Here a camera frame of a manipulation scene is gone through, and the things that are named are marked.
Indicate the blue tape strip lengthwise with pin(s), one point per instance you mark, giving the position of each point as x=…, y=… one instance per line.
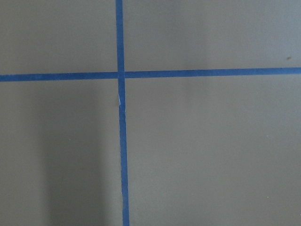
x=122, y=112

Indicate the blue tape strip crosswise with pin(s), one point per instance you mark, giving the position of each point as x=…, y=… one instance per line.
x=148, y=74

